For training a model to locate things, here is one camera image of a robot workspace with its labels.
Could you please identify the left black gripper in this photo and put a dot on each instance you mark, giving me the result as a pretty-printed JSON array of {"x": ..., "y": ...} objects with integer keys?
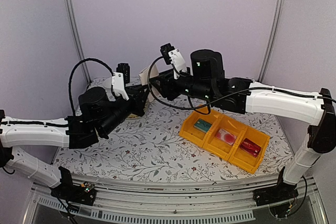
[{"x": 138, "y": 99}]

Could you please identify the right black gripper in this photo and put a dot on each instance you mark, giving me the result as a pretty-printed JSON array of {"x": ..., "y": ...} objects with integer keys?
[{"x": 167, "y": 90}]

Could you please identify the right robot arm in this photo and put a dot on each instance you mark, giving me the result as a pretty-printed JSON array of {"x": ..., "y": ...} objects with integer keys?
[{"x": 206, "y": 80}]

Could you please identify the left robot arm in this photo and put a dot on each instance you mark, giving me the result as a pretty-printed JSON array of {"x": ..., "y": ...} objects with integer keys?
[{"x": 99, "y": 117}]

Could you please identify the teal VIP card stack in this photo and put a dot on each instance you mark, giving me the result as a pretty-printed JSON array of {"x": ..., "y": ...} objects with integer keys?
[{"x": 202, "y": 125}]

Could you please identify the pink circle card stack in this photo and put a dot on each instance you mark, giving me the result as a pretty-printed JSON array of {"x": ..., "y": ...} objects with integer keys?
[{"x": 225, "y": 136}]

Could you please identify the red card stack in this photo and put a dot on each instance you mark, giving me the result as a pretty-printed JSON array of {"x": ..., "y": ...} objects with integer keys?
[{"x": 250, "y": 147}]

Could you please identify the woven bamboo tray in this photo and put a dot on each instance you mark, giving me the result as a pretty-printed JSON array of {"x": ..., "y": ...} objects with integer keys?
[{"x": 134, "y": 116}]

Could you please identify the small white bowl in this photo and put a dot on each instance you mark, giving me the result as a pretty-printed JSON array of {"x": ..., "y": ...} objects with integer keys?
[{"x": 107, "y": 84}]

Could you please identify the yellow three-compartment bin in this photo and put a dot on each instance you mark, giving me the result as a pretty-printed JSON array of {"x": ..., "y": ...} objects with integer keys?
[{"x": 233, "y": 154}]

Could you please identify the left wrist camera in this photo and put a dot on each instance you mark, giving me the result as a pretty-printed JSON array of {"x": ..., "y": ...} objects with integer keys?
[{"x": 119, "y": 79}]

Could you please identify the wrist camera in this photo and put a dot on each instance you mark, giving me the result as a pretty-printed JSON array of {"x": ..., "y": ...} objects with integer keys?
[
  {"x": 173, "y": 57},
  {"x": 119, "y": 79}
]

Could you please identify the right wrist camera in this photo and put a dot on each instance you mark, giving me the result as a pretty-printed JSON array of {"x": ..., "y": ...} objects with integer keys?
[{"x": 173, "y": 57}]

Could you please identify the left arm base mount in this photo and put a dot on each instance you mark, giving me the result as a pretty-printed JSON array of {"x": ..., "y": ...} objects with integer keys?
[{"x": 84, "y": 194}]

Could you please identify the right aluminium frame post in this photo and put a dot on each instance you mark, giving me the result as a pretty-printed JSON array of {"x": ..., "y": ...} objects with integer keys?
[{"x": 271, "y": 40}]

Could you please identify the aluminium frame post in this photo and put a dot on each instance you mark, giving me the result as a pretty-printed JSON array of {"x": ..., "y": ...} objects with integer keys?
[
  {"x": 271, "y": 40},
  {"x": 74, "y": 29}
]

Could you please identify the front aluminium rail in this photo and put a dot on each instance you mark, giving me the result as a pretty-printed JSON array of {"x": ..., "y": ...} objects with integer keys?
[{"x": 227, "y": 201}]

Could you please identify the left aluminium frame post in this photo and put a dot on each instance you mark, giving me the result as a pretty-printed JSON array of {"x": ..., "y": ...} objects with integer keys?
[{"x": 74, "y": 29}]

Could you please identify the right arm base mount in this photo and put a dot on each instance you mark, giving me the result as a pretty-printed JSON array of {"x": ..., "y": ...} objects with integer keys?
[{"x": 280, "y": 192}]

